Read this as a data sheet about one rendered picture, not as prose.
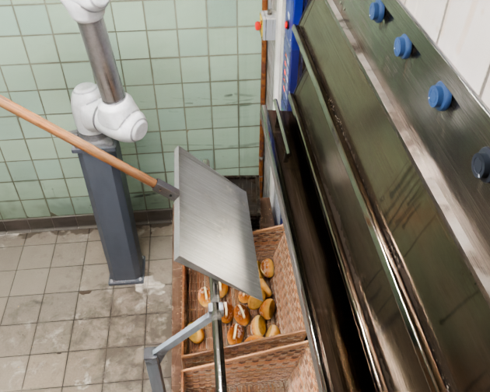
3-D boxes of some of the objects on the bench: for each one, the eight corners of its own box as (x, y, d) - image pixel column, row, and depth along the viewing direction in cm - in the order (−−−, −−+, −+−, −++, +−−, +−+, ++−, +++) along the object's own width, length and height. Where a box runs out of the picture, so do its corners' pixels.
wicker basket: (286, 262, 248) (290, 220, 229) (306, 371, 206) (313, 330, 188) (183, 268, 245) (178, 227, 227) (182, 380, 203) (176, 341, 185)
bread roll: (260, 280, 235) (264, 270, 231) (257, 264, 243) (261, 253, 239) (271, 281, 236) (275, 271, 233) (268, 265, 244) (272, 255, 240)
